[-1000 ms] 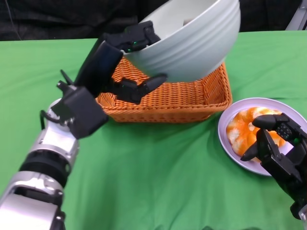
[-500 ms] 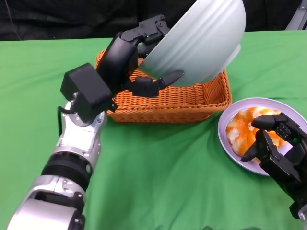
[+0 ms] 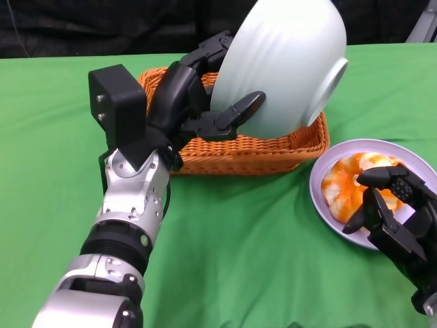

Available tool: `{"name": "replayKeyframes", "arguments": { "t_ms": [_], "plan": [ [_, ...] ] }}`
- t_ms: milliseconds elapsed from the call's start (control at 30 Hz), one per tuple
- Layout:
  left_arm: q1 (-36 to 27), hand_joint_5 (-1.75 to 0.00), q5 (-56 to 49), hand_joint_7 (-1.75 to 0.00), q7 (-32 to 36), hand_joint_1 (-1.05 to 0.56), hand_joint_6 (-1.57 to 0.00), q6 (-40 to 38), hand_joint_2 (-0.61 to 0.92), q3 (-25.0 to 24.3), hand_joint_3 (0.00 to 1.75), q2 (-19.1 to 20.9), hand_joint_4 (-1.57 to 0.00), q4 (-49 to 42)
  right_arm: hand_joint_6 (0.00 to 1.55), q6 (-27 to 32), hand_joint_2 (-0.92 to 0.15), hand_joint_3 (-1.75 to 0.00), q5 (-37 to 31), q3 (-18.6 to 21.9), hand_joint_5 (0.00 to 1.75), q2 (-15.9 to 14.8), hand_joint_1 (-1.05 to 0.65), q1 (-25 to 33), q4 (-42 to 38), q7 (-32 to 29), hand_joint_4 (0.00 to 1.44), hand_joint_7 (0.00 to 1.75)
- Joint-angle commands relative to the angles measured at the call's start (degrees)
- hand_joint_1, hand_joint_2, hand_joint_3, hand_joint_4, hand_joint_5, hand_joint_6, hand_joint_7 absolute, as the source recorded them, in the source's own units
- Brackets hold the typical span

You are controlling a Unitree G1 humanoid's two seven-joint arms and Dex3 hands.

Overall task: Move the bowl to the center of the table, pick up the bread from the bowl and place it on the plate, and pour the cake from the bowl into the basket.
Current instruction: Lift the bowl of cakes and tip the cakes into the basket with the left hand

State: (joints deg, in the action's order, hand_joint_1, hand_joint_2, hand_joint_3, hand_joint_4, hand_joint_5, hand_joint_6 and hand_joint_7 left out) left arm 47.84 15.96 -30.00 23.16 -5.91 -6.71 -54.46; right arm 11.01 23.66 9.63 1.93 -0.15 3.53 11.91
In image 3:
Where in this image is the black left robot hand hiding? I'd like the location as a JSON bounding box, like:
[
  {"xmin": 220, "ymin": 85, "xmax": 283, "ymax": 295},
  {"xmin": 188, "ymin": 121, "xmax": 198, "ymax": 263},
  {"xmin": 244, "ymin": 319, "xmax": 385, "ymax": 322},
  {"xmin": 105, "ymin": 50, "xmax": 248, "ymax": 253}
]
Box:
[{"xmin": 145, "ymin": 29, "xmax": 267, "ymax": 172}]

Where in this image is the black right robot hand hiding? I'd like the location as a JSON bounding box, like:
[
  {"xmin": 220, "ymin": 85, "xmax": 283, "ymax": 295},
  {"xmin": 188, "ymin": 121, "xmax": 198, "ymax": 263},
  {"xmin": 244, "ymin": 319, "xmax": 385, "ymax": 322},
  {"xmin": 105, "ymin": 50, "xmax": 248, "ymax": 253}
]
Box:
[{"xmin": 342, "ymin": 163, "xmax": 437, "ymax": 316}]

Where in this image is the oblong twisted bread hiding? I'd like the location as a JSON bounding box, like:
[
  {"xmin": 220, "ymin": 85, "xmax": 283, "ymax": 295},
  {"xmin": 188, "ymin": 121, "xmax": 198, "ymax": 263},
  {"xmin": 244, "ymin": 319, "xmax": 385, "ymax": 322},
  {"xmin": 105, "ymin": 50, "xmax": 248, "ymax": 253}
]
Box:
[{"xmin": 382, "ymin": 191, "xmax": 408, "ymax": 215}]

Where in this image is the ring-shaped donut bread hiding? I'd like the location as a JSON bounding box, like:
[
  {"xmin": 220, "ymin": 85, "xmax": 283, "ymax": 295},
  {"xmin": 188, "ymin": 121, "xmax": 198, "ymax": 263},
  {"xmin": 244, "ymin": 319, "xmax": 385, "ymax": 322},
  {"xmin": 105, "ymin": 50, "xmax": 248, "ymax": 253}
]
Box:
[{"xmin": 320, "ymin": 152, "xmax": 407, "ymax": 225}]

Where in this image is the pale grey bowl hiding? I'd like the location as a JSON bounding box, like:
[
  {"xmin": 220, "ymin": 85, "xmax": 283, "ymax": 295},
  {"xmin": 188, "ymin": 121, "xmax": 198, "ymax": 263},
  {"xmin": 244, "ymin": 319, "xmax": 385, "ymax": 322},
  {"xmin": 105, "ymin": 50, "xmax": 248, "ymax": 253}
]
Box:
[{"xmin": 210, "ymin": 0, "xmax": 350, "ymax": 141}]

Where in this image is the orange wicker basket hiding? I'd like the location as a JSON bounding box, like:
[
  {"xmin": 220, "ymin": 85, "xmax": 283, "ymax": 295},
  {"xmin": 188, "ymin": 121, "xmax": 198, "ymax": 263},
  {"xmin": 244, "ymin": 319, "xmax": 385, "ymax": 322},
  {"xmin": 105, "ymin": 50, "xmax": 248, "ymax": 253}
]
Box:
[{"xmin": 138, "ymin": 67, "xmax": 330, "ymax": 176}]

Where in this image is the white lavender plate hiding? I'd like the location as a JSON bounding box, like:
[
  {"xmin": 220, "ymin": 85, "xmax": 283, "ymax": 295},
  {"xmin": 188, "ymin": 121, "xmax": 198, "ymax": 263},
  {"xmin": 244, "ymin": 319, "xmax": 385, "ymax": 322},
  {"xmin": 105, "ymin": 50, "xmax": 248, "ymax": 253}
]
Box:
[{"xmin": 309, "ymin": 138, "xmax": 437, "ymax": 252}]

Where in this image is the black backdrop cloth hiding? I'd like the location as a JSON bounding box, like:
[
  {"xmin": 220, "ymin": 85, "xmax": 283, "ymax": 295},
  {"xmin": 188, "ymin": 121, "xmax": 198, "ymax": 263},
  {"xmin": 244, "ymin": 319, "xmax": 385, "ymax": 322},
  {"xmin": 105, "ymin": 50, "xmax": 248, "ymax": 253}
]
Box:
[{"xmin": 0, "ymin": 0, "xmax": 437, "ymax": 59}]

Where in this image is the green tablecloth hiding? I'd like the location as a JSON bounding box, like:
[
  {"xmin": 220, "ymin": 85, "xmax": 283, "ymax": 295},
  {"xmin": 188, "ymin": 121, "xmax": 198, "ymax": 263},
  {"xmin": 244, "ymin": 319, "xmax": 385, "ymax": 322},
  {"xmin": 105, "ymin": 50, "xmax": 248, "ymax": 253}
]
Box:
[{"xmin": 0, "ymin": 43, "xmax": 437, "ymax": 328}]

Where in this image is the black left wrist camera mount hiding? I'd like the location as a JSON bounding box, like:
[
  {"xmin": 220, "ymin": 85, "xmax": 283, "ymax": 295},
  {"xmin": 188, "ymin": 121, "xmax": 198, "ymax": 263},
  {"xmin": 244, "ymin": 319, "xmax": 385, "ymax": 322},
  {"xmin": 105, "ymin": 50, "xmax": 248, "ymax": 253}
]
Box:
[{"xmin": 87, "ymin": 64, "xmax": 148, "ymax": 172}]

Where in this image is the grey metal frame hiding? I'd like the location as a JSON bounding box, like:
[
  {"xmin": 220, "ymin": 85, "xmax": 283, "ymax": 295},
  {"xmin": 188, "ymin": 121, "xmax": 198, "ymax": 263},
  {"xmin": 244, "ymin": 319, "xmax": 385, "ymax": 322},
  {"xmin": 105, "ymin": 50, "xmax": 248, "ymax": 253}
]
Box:
[{"xmin": 405, "ymin": 0, "xmax": 437, "ymax": 44}]

